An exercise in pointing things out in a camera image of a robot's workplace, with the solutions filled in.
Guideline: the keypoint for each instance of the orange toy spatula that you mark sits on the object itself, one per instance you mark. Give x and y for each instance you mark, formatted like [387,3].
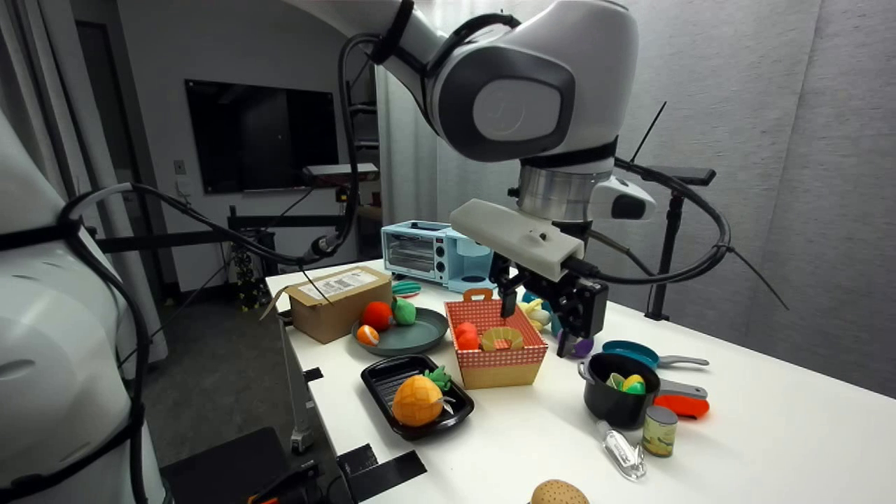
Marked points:
[684,407]

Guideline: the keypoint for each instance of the yellow green toy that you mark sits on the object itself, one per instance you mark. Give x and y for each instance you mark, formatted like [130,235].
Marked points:
[632,383]

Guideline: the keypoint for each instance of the brown cardboard box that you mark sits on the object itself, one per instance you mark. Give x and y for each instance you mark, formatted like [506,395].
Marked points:
[330,311]

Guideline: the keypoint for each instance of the green round toy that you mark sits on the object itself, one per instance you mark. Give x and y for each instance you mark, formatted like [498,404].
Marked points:
[404,311]

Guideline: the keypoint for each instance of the orange pineapple toy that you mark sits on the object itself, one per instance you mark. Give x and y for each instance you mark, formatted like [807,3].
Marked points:
[414,400]

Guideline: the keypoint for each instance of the black plastic tray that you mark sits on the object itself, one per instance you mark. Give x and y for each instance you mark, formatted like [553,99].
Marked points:
[382,382]

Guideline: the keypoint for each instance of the dark green plate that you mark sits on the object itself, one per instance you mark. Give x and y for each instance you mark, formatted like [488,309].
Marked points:
[414,337]

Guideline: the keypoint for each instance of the pale yellow toy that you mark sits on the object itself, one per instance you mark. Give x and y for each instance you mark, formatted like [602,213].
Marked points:
[532,311]

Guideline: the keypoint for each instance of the teal toy kettle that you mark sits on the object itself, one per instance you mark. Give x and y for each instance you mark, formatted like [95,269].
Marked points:
[555,322]

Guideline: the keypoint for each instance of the light blue toy oven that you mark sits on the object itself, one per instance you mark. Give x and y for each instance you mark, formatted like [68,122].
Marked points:
[421,253]

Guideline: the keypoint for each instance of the red fruit toy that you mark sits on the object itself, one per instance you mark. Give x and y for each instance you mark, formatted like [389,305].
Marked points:
[464,337]

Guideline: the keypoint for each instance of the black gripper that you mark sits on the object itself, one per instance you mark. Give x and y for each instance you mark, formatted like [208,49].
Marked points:
[536,278]

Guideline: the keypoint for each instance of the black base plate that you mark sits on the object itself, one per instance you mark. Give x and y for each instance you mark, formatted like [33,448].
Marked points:
[225,472]

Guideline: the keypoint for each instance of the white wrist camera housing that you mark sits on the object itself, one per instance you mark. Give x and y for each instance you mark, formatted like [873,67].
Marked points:
[518,235]

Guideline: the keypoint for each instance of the small teal toy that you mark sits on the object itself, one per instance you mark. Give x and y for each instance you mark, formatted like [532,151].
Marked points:
[407,290]

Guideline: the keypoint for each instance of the orange checkered box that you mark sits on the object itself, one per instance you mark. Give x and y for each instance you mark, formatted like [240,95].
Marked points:
[498,367]

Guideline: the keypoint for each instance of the blue toy pan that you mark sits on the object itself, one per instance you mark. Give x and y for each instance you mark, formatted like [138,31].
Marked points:
[631,350]

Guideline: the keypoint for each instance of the small tin can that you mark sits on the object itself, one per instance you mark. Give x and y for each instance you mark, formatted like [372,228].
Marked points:
[659,435]

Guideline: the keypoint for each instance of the black wall monitor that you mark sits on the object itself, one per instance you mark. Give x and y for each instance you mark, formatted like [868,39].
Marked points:
[252,136]

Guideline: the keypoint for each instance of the purple toy cup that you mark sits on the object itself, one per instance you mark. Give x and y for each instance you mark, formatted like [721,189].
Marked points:
[579,347]

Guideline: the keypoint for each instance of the clear plastic bottle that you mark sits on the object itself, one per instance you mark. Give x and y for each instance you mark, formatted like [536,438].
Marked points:
[621,452]

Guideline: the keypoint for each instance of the short black tape strip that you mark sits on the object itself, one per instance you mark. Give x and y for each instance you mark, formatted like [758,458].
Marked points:
[355,458]

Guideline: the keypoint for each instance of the white box device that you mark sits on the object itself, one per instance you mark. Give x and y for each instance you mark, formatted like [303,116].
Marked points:
[338,172]

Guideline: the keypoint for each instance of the black power strip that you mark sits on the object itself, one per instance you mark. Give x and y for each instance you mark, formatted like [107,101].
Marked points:
[246,274]

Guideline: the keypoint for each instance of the black zip tie tail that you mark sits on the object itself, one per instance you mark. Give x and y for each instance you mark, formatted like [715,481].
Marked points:
[757,274]
[646,131]

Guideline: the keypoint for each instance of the black camera stand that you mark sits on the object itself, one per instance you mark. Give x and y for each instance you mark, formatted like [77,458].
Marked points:
[673,232]

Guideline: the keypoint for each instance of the small orange fruit toy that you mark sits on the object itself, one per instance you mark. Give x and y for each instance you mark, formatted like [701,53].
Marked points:
[366,334]

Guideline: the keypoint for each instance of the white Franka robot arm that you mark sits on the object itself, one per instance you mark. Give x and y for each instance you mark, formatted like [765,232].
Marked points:
[513,94]

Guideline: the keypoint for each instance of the red tomato toy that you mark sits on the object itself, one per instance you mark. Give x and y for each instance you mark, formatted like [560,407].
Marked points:
[375,313]

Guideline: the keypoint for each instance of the black toy pot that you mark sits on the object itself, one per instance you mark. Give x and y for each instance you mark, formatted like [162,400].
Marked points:
[616,410]

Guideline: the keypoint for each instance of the tan round bread toy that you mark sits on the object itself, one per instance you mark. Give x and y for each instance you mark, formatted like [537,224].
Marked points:
[560,494]

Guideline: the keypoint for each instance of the small black tape piece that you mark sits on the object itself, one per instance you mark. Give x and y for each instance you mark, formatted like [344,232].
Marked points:
[310,372]

